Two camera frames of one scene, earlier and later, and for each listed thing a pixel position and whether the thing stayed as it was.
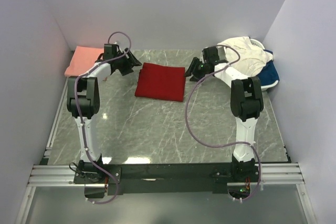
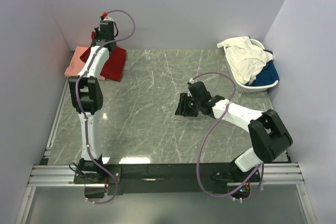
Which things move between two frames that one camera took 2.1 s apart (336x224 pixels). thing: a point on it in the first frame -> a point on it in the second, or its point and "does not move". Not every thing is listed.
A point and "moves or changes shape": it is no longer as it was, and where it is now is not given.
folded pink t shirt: [83, 59] does not move
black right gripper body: [198, 67] -> [188, 106]
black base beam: [161, 179] does not move
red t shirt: [161, 82] moves or changes shape
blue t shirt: [269, 74] does not move
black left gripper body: [125, 64] -> [96, 33]
